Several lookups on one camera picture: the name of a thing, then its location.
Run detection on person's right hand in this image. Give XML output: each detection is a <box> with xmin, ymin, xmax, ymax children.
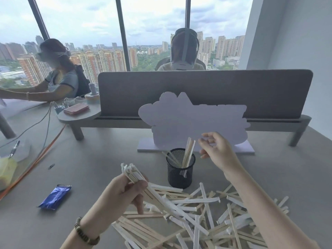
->
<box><xmin>198</xmin><ymin>132</ymin><xmax>243</xmax><ymax>177</ymax></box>

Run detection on person's left hand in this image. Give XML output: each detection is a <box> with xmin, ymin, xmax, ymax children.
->
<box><xmin>86</xmin><ymin>174</ymin><xmax>150</xmax><ymax>236</ymax></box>

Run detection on bundle of wooden sticks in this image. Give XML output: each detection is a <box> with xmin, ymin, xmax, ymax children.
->
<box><xmin>120</xmin><ymin>163</ymin><xmax>211</xmax><ymax>236</ymax></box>

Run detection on person's right forearm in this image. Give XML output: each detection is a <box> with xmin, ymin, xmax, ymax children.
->
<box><xmin>223</xmin><ymin>163</ymin><xmax>321</xmax><ymax>249</ymax></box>

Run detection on person's left forearm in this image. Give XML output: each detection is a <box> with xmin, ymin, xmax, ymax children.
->
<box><xmin>60</xmin><ymin>225</ymin><xmax>110</xmax><ymax>249</ymax></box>

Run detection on group of bare upright sticks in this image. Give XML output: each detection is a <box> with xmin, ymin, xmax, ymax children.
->
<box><xmin>162</xmin><ymin>137</ymin><xmax>196</xmax><ymax>169</ymax></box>

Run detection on black mesh pen cup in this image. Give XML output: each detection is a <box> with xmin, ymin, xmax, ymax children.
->
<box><xmin>166</xmin><ymin>148</ymin><xmax>196</xmax><ymax>190</ymax></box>

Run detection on white cloud-shaped sign stand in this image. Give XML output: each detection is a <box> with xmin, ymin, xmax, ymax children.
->
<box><xmin>137</xmin><ymin>92</ymin><xmax>255</xmax><ymax>155</ymax></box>

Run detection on grey felt desk divider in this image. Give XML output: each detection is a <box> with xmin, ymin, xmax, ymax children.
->
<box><xmin>98</xmin><ymin>69</ymin><xmax>314</xmax><ymax>120</ymax></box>

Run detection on grey desk shelf riser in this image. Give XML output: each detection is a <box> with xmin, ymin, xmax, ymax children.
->
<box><xmin>57</xmin><ymin>99</ymin><xmax>312</xmax><ymax>147</ymax></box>

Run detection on scattered pile of wooden sticks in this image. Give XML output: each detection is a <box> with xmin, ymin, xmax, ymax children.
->
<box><xmin>112</xmin><ymin>183</ymin><xmax>290</xmax><ymax>249</ymax></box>

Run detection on blue foil packet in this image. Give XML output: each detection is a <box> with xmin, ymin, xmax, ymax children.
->
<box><xmin>38</xmin><ymin>185</ymin><xmax>72</xmax><ymax>211</ymax></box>

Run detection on red flat box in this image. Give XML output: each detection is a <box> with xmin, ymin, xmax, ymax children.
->
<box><xmin>63</xmin><ymin>103</ymin><xmax>90</xmax><ymax>116</ymax></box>

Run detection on grey office chair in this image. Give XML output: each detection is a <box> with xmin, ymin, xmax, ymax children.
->
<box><xmin>155</xmin><ymin>58</ymin><xmax>207</xmax><ymax>71</ymax></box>

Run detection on white power strip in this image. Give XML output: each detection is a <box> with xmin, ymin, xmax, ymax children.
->
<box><xmin>63</xmin><ymin>97</ymin><xmax>86</xmax><ymax>108</ymax></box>

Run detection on black backpack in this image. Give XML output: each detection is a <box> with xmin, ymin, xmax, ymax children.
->
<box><xmin>74</xmin><ymin>64</ymin><xmax>91</xmax><ymax>98</ymax></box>

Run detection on black pen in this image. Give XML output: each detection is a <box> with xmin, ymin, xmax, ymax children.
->
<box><xmin>9</xmin><ymin>140</ymin><xmax>21</xmax><ymax>159</ymax></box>

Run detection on yellow sponge block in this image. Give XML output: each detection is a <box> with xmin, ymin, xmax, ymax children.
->
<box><xmin>0</xmin><ymin>157</ymin><xmax>17</xmax><ymax>191</ymax></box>

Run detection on dark window mullion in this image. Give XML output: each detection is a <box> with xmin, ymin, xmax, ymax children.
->
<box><xmin>185</xmin><ymin>0</ymin><xmax>192</xmax><ymax>31</ymax></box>
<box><xmin>27</xmin><ymin>0</ymin><xmax>50</xmax><ymax>41</ymax></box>
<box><xmin>115</xmin><ymin>0</ymin><xmax>132</xmax><ymax>72</ymax></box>

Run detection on brown beaded wooden bracelet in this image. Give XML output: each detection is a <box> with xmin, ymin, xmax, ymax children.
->
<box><xmin>74</xmin><ymin>217</ymin><xmax>100</xmax><ymax>246</ymax></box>

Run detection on orange cable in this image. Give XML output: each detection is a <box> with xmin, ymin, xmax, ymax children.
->
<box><xmin>0</xmin><ymin>124</ymin><xmax>67</xmax><ymax>200</ymax></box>

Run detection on white cable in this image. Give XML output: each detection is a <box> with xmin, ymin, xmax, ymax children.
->
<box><xmin>0</xmin><ymin>101</ymin><xmax>59</xmax><ymax>179</ymax></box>

